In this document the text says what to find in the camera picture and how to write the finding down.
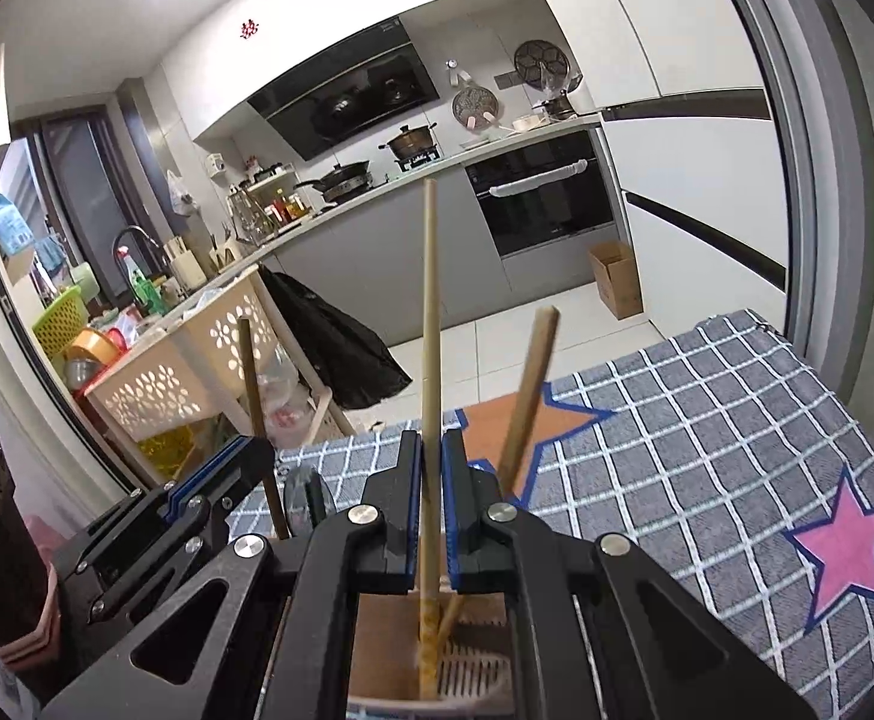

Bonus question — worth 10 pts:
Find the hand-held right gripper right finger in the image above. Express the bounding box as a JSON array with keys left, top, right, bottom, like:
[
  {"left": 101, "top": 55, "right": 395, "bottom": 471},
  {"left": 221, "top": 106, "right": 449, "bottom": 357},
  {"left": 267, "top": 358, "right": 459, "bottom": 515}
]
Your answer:
[{"left": 441, "top": 427, "right": 821, "bottom": 720}]

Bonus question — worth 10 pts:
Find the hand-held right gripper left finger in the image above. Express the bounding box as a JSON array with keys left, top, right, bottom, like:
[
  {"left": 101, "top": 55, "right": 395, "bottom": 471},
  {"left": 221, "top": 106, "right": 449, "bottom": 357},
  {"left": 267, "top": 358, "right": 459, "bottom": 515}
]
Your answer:
[{"left": 39, "top": 429, "right": 427, "bottom": 720}]

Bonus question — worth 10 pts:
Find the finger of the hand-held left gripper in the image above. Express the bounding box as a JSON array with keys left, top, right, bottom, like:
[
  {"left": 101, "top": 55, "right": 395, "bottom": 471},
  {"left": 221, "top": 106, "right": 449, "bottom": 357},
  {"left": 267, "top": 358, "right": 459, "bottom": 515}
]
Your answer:
[
  {"left": 58, "top": 436, "right": 279, "bottom": 627},
  {"left": 58, "top": 435, "right": 252, "bottom": 563}
]

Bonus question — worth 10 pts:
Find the metal spoon with dark handle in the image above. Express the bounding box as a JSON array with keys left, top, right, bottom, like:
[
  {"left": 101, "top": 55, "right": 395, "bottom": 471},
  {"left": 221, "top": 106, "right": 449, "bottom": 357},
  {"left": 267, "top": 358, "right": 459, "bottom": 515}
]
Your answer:
[{"left": 283, "top": 465, "right": 329, "bottom": 533}]

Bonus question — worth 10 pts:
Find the beige plastic utensil holder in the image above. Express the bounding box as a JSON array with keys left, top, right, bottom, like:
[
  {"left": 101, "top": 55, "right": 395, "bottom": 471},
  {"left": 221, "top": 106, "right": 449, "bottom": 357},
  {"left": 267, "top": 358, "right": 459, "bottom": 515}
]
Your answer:
[{"left": 345, "top": 591, "right": 517, "bottom": 720}]

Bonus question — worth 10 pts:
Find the beige perforated storage cart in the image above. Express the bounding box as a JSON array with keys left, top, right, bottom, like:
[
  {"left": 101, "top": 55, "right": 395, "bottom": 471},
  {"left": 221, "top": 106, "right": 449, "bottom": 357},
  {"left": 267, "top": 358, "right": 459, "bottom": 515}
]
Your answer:
[{"left": 80, "top": 262, "right": 359, "bottom": 481}]

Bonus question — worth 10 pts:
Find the black bag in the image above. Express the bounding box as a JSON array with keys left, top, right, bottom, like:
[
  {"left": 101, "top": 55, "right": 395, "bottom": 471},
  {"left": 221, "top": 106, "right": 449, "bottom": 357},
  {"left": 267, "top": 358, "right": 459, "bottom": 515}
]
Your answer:
[{"left": 257, "top": 264, "right": 414, "bottom": 412}]

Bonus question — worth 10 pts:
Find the orange basin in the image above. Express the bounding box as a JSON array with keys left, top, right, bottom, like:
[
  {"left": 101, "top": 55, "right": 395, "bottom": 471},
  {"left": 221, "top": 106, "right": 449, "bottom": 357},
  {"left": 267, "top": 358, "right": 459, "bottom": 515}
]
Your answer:
[{"left": 62, "top": 328, "right": 127, "bottom": 372}]

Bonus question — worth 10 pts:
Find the green plastic basket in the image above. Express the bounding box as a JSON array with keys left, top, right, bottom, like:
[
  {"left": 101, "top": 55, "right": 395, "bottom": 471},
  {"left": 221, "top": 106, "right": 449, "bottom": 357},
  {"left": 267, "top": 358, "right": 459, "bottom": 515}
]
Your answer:
[{"left": 32, "top": 286, "right": 104, "bottom": 357}]

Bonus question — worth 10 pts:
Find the green dish soap bottle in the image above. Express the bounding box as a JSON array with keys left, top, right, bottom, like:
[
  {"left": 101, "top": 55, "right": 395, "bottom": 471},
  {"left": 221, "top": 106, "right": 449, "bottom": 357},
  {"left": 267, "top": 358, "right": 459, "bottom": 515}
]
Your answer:
[{"left": 118, "top": 244, "right": 154, "bottom": 301}]

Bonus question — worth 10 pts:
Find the white knife block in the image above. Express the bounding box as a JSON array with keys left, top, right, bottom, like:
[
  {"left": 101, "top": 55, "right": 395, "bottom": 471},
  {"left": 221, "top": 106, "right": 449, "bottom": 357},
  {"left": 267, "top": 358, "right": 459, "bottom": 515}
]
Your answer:
[{"left": 163, "top": 236, "right": 205, "bottom": 287}]

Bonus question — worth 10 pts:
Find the grey checked star tablecloth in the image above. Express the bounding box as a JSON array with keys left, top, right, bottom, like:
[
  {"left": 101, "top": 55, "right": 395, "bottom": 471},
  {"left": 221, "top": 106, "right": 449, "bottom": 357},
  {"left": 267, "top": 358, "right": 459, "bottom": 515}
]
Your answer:
[{"left": 223, "top": 307, "right": 874, "bottom": 720}]

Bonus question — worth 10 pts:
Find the black kitchen faucet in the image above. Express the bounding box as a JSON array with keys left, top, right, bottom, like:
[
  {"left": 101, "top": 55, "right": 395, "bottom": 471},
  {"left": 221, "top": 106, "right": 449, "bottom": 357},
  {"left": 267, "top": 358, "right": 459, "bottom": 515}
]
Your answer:
[{"left": 112, "top": 225, "right": 172, "bottom": 293}]

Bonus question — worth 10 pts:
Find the blue hanging packet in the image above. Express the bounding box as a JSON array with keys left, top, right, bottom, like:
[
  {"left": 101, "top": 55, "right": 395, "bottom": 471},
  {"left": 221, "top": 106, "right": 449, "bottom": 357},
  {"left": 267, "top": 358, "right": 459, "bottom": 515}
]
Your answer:
[{"left": 0, "top": 187, "right": 33, "bottom": 260}]

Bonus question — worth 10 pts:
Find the white plastic bag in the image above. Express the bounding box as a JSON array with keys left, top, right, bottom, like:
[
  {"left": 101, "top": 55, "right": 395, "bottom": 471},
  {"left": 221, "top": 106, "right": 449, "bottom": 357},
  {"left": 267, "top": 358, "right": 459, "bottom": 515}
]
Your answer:
[{"left": 164, "top": 169, "right": 196, "bottom": 217}]

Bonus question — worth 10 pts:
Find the cardboard box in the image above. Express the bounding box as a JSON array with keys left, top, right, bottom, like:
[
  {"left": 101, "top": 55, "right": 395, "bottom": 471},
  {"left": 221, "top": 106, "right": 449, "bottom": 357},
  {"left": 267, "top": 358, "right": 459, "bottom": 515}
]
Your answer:
[{"left": 587, "top": 240, "right": 644, "bottom": 320}]

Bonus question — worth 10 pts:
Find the black wok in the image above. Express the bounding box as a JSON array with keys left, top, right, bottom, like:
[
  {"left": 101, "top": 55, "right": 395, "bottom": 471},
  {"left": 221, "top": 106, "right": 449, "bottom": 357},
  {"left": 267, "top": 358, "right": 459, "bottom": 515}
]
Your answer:
[{"left": 293, "top": 160, "right": 374, "bottom": 203}]

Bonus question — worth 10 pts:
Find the black built-in oven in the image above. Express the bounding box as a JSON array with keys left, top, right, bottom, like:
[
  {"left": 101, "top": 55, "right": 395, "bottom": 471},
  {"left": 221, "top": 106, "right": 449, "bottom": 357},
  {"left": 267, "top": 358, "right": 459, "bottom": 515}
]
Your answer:
[{"left": 463, "top": 127, "right": 618, "bottom": 260}]

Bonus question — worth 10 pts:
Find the brown pot with lid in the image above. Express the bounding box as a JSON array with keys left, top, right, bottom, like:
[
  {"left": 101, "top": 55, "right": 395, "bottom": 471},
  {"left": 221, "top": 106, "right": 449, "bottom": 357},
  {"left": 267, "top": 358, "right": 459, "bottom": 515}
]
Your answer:
[{"left": 378, "top": 124, "right": 439, "bottom": 162}]

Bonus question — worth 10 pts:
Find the black range hood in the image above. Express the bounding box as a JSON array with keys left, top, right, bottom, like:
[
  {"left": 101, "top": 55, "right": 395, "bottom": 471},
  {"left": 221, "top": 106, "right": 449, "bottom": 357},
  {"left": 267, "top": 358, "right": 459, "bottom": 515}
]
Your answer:
[{"left": 246, "top": 15, "right": 439, "bottom": 162}]

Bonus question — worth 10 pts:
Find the round grey steamer rack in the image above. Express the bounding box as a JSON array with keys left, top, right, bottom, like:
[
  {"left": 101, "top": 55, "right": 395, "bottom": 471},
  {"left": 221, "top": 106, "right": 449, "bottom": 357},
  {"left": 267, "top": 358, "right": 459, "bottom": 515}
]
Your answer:
[{"left": 450, "top": 85, "right": 498, "bottom": 130}]

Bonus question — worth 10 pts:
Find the small dark pot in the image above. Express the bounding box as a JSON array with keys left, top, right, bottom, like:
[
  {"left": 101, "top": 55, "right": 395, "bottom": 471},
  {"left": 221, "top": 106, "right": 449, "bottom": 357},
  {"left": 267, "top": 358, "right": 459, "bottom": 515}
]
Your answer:
[{"left": 540, "top": 88, "right": 580, "bottom": 121}]

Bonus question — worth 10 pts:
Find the white fridge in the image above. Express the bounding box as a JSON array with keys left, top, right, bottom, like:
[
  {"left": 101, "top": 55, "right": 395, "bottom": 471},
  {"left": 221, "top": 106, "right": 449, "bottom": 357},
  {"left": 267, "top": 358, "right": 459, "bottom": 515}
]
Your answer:
[{"left": 516, "top": 0, "right": 791, "bottom": 331}]

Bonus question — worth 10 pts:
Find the round dark steamer rack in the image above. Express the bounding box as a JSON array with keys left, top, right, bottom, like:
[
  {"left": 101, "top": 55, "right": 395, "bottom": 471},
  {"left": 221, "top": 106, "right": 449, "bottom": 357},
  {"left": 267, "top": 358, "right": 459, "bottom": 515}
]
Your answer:
[{"left": 513, "top": 39, "right": 574, "bottom": 91}]

